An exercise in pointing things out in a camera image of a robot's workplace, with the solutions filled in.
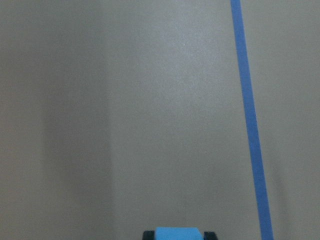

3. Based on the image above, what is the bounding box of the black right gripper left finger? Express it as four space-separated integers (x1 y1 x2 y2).
142 230 155 240

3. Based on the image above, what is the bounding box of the small blue toy block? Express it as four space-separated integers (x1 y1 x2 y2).
154 227 203 240

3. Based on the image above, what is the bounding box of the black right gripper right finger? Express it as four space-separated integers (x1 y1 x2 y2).
203 231 217 240

